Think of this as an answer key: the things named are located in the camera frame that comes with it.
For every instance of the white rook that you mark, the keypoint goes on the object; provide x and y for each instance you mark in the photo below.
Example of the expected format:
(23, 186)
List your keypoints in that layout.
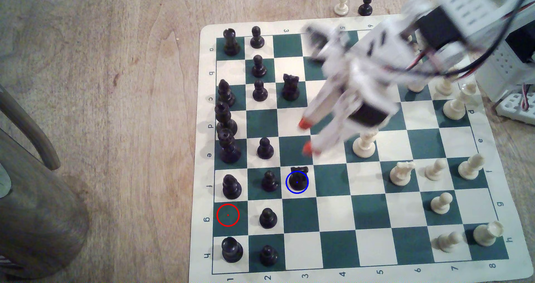
(486, 234)

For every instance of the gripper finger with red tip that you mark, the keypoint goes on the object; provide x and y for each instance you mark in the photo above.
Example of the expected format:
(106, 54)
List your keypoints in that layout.
(328, 101)
(330, 136)

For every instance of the black queen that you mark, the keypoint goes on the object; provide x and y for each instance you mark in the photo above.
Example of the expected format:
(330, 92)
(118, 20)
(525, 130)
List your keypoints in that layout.
(225, 120)

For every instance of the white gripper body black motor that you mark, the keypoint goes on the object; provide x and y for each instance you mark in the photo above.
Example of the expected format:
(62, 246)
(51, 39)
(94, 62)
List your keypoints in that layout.
(367, 113)

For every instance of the black bishop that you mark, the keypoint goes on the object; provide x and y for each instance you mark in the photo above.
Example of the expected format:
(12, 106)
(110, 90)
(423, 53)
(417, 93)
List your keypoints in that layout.
(231, 187)
(225, 95)

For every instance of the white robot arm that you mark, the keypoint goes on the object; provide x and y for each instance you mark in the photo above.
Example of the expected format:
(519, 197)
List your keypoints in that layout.
(472, 3)

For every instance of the white knight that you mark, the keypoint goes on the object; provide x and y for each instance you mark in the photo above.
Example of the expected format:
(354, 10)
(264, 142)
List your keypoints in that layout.
(400, 175)

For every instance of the white king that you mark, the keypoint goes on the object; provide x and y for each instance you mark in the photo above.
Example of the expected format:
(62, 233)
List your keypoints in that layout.
(456, 105)

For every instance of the white queen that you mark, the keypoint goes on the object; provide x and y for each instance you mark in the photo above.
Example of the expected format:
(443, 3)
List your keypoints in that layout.
(364, 147)

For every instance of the green white chess mat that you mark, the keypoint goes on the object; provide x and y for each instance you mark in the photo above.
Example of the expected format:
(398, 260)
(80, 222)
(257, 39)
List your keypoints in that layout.
(330, 216)

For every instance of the black pawn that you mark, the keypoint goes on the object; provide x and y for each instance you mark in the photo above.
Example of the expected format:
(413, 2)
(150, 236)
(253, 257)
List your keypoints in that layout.
(257, 40)
(260, 93)
(258, 69)
(270, 182)
(365, 8)
(268, 219)
(265, 150)
(268, 256)

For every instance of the white pawn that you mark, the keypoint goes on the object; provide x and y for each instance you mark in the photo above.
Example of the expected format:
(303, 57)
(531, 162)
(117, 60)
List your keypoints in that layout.
(440, 204)
(448, 242)
(435, 171)
(341, 8)
(416, 87)

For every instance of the white perforated base plate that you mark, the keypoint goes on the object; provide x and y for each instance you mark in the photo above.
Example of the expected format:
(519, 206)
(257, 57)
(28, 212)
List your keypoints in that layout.
(516, 109)

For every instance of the black king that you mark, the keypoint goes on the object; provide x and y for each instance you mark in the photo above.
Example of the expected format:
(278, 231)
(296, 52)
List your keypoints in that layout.
(229, 149)

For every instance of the white bishop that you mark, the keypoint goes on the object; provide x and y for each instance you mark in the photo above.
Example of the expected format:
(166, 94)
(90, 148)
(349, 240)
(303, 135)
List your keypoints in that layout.
(444, 88)
(469, 169)

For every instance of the black knight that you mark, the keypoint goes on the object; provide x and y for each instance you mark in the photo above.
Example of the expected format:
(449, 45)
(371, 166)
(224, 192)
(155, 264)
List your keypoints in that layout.
(290, 88)
(297, 182)

